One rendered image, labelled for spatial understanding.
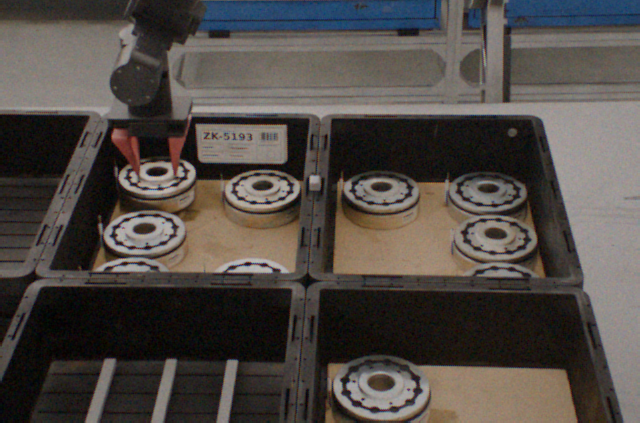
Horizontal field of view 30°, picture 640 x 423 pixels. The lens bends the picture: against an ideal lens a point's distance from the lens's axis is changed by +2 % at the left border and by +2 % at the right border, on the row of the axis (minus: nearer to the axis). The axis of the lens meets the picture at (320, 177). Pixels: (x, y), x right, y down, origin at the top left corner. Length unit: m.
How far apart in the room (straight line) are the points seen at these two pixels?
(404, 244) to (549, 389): 0.31
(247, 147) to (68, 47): 2.59
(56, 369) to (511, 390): 0.50
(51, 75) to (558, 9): 1.63
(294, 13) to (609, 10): 0.88
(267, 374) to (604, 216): 0.73
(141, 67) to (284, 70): 2.54
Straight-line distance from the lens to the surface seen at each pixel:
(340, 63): 4.01
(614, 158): 2.05
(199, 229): 1.59
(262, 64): 4.01
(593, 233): 1.85
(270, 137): 1.66
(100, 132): 1.63
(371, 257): 1.52
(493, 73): 2.34
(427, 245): 1.55
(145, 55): 1.44
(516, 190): 1.62
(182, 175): 1.61
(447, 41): 3.46
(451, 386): 1.33
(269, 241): 1.56
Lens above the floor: 1.69
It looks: 30 degrees down
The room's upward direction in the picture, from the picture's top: 1 degrees counter-clockwise
